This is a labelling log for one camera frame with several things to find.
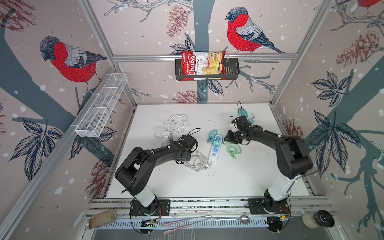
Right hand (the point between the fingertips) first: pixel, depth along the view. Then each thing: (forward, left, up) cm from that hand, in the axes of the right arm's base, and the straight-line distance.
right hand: (224, 140), depth 95 cm
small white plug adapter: (+1, +38, +6) cm, 39 cm away
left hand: (-11, +25, -1) cm, 28 cm away
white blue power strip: (-6, +6, -1) cm, 8 cm away
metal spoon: (-42, -6, -1) cm, 42 cm away
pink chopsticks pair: (-48, +28, -1) cm, 56 cm away
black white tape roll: (-41, -36, +6) cm, 55 cm away
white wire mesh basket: (-10, +67, +30) cm, 74 cm away
